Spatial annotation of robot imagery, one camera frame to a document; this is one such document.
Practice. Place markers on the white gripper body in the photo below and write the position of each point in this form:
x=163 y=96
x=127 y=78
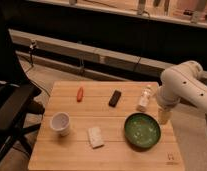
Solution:
x=164 y=115

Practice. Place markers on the black eraser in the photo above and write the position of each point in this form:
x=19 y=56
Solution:
x=115 y=98

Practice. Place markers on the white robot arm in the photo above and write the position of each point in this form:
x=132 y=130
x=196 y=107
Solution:
x=181 y=81

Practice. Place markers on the white sponge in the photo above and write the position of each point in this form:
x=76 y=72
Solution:
x=95 y=137

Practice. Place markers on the small white bottle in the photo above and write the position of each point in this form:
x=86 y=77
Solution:
x=144 y=99

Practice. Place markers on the green bowl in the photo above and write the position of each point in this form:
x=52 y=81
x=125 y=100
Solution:
x=142 y=130

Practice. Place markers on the wooden table board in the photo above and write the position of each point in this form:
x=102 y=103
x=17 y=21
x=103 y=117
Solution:
x=74 y=152

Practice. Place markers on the orange carrot toy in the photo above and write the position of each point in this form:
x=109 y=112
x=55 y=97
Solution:
x=80 y=93

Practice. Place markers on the white cup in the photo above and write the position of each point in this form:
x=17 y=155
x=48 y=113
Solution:
x=60 y=123

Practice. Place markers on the black office chair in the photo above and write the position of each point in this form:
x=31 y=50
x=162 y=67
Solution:
x=15 y=103

